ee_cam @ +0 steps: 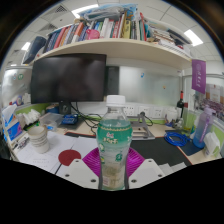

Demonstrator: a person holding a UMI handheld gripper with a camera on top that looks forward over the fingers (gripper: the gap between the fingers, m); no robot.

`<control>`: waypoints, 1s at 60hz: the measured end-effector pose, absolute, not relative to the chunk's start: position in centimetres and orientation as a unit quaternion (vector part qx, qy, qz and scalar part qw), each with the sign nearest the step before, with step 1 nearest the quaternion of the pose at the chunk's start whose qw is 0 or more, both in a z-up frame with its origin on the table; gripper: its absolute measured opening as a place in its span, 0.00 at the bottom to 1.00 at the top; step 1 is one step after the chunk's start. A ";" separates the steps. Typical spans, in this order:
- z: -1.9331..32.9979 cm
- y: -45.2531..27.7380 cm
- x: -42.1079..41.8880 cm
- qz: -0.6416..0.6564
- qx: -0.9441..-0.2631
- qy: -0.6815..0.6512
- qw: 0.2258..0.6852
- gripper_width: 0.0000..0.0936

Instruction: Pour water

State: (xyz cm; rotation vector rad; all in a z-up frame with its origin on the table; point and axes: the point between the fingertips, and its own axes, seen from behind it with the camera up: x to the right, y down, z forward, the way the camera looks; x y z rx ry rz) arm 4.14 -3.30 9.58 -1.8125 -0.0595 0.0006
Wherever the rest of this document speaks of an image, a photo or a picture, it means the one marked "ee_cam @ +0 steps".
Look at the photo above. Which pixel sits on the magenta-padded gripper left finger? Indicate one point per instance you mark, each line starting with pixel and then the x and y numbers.
pixel 83 173

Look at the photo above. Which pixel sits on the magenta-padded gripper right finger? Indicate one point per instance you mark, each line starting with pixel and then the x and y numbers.
pixel 145 173

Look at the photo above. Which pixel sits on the green-labelled clear drink bottle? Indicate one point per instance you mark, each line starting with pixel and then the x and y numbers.
pixel 114 140

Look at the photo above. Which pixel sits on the purple translucent water bottle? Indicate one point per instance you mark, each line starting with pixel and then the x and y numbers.
pixel 203 128

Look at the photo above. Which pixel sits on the flat round red coaster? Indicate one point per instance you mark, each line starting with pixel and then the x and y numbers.
pixel 69 157

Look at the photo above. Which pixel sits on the black desk mat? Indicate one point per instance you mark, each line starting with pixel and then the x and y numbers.
pixel 156 150

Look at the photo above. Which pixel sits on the handwritten white paper sheet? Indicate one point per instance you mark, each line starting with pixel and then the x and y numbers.
pixel 43 160

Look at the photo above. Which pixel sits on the grey metal laptop stand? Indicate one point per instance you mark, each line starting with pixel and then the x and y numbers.
pixel 142 130

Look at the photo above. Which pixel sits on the small blue box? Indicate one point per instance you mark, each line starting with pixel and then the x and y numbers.
pixel 70 119

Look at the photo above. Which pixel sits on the white patterned paper cup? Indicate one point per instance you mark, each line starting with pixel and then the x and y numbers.
pixel 38 139

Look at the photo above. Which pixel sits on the clear plastic container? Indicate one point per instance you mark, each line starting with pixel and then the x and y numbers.
pixel 51 120

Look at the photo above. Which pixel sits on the white tissue pack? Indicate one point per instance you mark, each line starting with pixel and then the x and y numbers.
pixel 211 145

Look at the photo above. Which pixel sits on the dark wine bottle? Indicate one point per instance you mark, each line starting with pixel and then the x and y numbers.
pixel 180 105

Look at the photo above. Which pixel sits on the white napkin stack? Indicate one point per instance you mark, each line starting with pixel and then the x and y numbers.
pixel 30 116

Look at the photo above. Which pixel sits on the blue tissue pack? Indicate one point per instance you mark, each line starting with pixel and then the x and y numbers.
pixel 15 131

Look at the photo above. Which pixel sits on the tissue box with white tissue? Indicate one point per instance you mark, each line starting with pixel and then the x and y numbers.
pixel 8 115

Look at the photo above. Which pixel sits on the black computer monitor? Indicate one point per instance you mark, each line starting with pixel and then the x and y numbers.
pixel 68 78

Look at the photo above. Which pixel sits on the purple hanging banner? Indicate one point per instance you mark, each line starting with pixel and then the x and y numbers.
pixel 198 76

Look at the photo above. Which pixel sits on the shelf unit with books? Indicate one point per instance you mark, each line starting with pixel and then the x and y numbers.
pixel 113 36

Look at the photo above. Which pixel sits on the ceiling lights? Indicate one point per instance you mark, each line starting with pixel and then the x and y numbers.
pixel 85 10

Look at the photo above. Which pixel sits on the white wall outlets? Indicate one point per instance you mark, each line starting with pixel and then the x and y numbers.
pixel 150 111

